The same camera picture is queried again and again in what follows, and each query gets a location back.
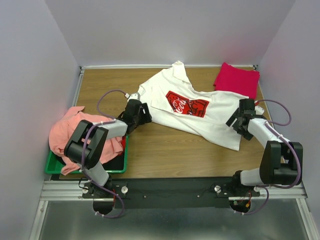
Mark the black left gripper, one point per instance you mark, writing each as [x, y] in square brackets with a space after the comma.
[146, 117]

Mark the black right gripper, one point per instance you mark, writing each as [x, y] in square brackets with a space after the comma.
[236, 115]

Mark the white printed t-shirt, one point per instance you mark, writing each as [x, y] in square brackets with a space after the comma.
[173, 102]

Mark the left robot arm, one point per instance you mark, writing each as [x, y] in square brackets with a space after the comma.
[86, 144]

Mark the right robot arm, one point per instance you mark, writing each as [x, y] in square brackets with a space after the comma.
[282, 161]

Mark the red t-shirt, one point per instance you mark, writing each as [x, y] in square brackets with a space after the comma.
[123, 143]

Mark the folded magenta t-shirt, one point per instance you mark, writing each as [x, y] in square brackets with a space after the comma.
[240, 81]

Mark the salmon pink t-shirt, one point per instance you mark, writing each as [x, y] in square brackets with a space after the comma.
[63, 129]

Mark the green plastic bin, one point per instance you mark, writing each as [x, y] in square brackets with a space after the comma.
[117, 165]

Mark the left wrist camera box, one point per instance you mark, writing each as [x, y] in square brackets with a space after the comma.
[134, 96]

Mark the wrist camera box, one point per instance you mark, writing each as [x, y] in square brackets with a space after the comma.
[259, 110]
[134, 96]

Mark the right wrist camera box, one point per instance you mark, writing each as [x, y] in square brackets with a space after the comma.
[259, 110]

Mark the aluminium table edge rail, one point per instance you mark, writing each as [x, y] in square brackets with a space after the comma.
[78, 86]

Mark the aluminium front frame rail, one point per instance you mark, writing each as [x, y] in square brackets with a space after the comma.
[65, 191]

